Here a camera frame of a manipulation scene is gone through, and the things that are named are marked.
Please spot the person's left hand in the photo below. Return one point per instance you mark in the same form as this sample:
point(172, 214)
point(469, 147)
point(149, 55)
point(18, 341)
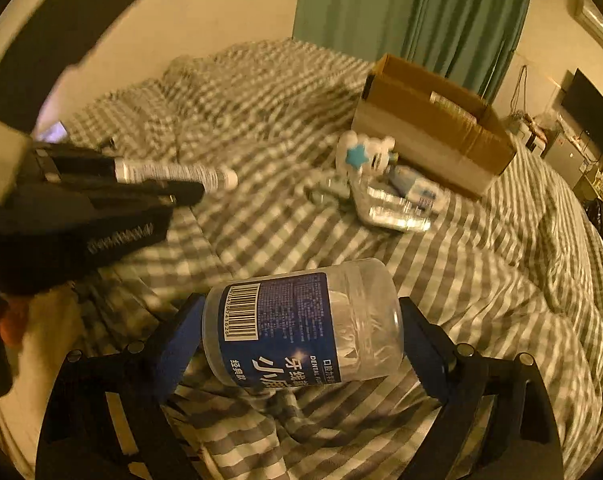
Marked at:
point(14, 314)

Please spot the blue cotton swab pack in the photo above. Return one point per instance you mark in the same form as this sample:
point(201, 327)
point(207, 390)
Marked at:
point(417, 189)

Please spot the smartphone with lit screen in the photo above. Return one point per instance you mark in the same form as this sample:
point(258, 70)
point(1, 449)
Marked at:
point(54, 134)

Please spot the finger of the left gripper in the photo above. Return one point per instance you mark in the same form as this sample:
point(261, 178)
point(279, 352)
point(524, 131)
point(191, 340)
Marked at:
point(106, 194)
point(64, 163)

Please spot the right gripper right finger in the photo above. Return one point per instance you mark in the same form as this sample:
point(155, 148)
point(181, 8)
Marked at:
point(520, 441)

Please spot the green curtain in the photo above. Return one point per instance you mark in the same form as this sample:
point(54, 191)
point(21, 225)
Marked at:
point(470, 42)

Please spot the small grey refrigerator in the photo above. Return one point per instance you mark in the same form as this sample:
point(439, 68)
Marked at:
point(566, 159)

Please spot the green 999 medicine box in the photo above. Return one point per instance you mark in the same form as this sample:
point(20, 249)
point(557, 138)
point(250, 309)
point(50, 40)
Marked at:
point(451, 108)

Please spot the silver foil blister pack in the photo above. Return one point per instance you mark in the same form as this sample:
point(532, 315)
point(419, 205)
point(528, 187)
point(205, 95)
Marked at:
point(376, 207)

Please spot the brown cardboard box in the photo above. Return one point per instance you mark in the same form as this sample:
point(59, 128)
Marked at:
point(467, 158)

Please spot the white air conditioner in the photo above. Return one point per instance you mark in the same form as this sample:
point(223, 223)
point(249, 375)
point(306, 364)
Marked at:
point(585, 13)

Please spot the white bunny figurine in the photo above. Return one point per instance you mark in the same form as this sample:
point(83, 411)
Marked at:
point(363, 155)

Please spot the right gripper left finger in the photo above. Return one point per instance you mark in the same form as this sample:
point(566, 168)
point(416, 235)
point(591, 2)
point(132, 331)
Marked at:
point(105, 418)

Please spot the grey white checked duvet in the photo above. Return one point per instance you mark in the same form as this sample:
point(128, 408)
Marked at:
point(519, 270)

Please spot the black wall television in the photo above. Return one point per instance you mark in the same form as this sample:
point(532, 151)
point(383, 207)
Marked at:
point(584, 103)

